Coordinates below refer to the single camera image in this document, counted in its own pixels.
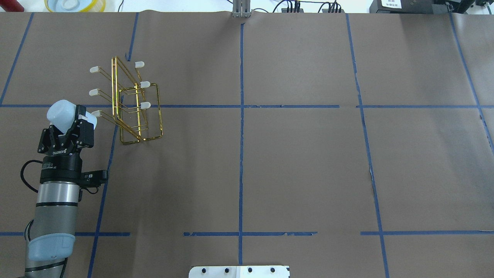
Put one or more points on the red bottle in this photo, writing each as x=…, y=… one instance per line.
x=11, y=6

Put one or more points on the light blue plastic cup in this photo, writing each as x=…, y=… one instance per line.
x=62, y=115

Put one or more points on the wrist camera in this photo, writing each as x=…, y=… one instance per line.
x=93, y=179

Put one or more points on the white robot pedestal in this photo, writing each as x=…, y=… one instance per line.
x=255, y=271

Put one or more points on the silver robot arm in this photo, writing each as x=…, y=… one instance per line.
x=50, y=236

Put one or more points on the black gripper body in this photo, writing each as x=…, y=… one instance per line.
x=61, y=166

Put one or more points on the yellow tape roll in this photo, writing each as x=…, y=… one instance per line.
x=75, y=6

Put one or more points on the black desktop computer box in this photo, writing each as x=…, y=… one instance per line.
x=407, y=7

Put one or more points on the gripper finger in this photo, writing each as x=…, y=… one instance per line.
x=49, y=138
x=81, y=131

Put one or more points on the gold wire cup holder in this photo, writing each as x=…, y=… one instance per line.
x=134, y=102

